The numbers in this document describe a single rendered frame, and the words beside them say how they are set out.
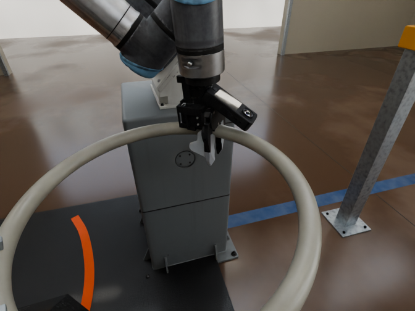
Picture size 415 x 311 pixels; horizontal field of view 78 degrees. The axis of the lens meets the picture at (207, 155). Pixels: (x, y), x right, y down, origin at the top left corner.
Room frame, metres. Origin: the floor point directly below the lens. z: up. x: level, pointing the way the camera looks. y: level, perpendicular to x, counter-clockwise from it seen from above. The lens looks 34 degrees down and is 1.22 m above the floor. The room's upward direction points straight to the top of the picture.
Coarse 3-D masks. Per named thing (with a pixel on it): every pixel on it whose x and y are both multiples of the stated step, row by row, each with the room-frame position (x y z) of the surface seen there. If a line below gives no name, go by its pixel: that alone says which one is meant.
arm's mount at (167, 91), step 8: (176, 56) 0.90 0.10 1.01; (176, 64) 0.85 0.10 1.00; (160, 72) 0.91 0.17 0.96; (168, 72) 0.85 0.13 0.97; (176, 72) 0.85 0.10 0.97; (152, 80) 1.02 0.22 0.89; (160, 80) 0.85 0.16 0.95; (168, 80) 0.84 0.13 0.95; (176, 80) 0.85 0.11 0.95; (152, 88) 1.02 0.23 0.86; (160, 88) 0.83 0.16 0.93; (168, 88) 0.85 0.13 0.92; (176, 88) 0.85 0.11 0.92; (160, 96) 0.84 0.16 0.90; (168, 96) 0.84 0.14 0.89; (176, 96) 0.85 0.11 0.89; (160, 104) 0.85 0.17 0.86; (168, 104) 0.84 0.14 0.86; (176, 104) 0.85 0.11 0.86
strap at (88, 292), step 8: (80, 224) 1.03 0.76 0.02; (80, 232) 0.97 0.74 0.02; (88, 240) 0.92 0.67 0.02; (88, 248) 0.87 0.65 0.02; (88, 256) 0.82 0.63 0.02; (88, 264) 0.77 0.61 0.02; (88, 272) 0.73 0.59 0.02; (88, 280) 0.69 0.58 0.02; (88, 288) 0.65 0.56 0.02; (88, 296) 0.61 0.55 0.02; (88, 304) 0.57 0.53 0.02
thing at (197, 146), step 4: (200, 132) 0.50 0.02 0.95; (200, 136) 0.49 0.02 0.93; (212, 136) 0.49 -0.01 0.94; (196, 140) 0.50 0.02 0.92; (200, 140) 0.49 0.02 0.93; (212, 140) 0.49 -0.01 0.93; (192, 144) 0.50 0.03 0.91; (196, 144) 0.50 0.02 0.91; (200, 144) 0.49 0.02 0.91; (212, 144) 0.48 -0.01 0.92; (192, 148) 0.50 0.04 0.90; (196, 148) 0.50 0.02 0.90; (200, 148) 0.49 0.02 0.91; (212, 148) 0.48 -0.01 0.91; (196, 152) 0.50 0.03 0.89; (200, 152) 0.49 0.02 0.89; (204, 152) 0.48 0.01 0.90; (208, 152) 0.47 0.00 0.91; (212, 152) 0.48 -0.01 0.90; (204, 156) 0.48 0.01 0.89; (208, 156) 0.48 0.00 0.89; (212, 156) 0.48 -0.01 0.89; (208, 160) 0.48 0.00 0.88; (212, 160) 0.49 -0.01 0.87; (208, 164) 0.49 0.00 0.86
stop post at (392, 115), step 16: (400, 64) 1.09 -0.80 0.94; (400, 80) 1.06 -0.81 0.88; (400, 96) 1.03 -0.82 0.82; (384, 112) 1.07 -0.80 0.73; (400, 112) 1.03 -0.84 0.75; (384, 128) 1.04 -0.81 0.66; (400, 128) 1.04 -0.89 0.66; (368, 144) 1.08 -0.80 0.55; (384, 144) 1.03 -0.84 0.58; (368, 160) 1.05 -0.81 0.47; (384, 160) 1.04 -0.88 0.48; (368, 176) 1.02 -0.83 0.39; (352, 192) 1.06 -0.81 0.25; (368, 192) 1.04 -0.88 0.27; (352, 208) 1.03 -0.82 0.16; (336, 224) 1.04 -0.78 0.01; (352, 224) 1.04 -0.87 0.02
